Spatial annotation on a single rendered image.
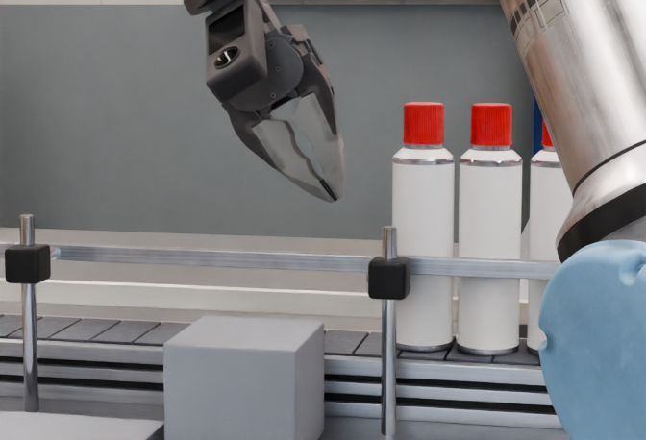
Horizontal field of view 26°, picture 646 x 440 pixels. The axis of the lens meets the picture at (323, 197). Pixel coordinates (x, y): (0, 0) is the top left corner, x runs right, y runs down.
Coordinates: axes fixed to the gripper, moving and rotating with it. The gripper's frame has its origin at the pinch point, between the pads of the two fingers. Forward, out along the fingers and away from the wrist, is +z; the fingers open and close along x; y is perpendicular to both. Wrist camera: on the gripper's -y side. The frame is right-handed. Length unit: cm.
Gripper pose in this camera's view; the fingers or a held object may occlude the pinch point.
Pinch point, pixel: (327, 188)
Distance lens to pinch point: 118.1
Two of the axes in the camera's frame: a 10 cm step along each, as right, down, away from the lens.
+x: -8.5, 4.7, 2.5
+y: 2.1, -1.3, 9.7
